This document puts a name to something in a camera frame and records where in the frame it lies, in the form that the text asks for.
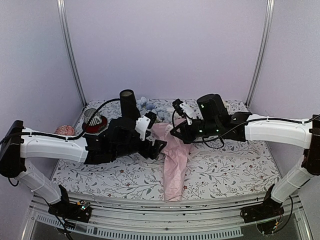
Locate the striped grey teacup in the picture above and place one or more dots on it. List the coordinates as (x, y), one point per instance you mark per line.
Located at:
(92, 117)

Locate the left aluminium frame post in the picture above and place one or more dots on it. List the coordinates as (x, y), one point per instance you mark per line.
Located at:
(62, 13)

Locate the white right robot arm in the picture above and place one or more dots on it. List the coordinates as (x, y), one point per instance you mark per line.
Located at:
(246, 126)

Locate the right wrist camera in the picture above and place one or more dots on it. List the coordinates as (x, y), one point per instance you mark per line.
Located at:
(185, 110)

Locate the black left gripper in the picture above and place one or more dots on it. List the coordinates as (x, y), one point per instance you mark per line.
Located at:
(155, 150)

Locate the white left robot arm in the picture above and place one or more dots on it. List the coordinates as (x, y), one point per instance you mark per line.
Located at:
(21, 143)

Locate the pink flower bouquet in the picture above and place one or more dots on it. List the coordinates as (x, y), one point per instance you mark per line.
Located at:
(175, 165)

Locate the cream ceramic mug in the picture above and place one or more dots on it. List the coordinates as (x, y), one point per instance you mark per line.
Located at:
(226, 105)

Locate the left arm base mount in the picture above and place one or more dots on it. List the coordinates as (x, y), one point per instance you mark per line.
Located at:
(80, 211)

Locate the right aluminium frame post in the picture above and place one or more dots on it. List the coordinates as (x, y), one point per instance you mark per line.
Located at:
(267, 24)

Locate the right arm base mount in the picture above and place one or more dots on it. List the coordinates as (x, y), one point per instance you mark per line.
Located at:
(265, 210)

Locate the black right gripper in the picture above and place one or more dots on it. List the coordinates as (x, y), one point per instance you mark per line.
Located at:
(187, 136)

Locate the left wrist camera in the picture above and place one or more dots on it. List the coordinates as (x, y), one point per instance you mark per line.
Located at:
(145, 123)

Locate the red lacquer saucer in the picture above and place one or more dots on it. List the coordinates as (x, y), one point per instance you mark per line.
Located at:
(96, 128)

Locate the aluminium frame post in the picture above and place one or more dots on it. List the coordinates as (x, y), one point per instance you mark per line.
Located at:
(62, 13)
(267, 24)

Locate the black tapered vase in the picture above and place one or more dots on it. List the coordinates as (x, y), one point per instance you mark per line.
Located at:
(128, 104)

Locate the floral patterned tablecloth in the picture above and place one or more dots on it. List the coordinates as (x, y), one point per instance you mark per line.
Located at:
(218, 169)

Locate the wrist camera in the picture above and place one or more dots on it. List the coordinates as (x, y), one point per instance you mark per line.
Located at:
(145, 123)
(185, 110)

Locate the aluminium front rail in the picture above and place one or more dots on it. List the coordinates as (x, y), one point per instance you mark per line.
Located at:
(200, 219)

